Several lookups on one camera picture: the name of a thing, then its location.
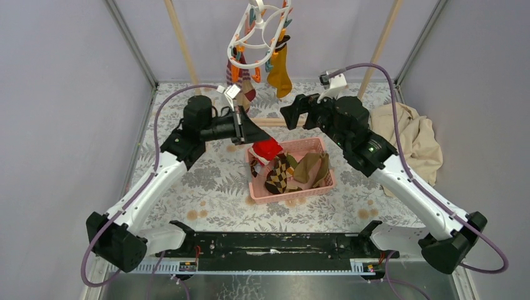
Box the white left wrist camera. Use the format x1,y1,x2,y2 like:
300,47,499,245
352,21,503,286
216,84,241,113

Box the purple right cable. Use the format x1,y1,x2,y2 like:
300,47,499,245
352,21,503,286
321,62,509,275

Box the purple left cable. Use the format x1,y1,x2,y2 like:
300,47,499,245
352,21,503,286
80,84,220,289

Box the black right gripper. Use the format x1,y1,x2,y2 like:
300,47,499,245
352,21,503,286
279,87,349,150

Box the tan ribbed sock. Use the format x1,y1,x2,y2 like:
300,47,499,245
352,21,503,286
293,152,330,188

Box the pink basket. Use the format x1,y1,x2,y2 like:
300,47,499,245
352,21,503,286
245,137,336,204

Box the brown yellow argyle sock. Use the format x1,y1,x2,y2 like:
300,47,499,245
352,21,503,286
249,153,303,195

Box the mustard yellow sock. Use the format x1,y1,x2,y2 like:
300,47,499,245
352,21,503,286
267,35,293,99

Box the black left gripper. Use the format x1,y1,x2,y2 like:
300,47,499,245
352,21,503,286
199,106,271,146

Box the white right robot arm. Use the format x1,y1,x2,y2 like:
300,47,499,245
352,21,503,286
280,94,488,274

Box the floral table mat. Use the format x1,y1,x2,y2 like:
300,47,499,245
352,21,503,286
117,82,428,234

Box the purple cable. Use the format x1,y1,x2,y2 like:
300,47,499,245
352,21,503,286
80,84,220,289
321,62,509,275

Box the beige cloth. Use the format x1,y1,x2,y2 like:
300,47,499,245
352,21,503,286
370,103,443,186

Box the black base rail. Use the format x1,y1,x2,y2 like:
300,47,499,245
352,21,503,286
164,232,399,274

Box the beige maroon striped sock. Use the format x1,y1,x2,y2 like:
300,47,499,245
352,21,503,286
226,59,256,113

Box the red sock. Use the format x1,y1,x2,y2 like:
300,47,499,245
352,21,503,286
249,137,283,166

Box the wooden rack frame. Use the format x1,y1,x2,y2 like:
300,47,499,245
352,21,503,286
164,0,404,128

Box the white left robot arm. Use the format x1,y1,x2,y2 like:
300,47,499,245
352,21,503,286
86,96,270,273

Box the white round clip hanger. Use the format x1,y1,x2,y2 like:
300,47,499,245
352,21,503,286
226,1,293,72

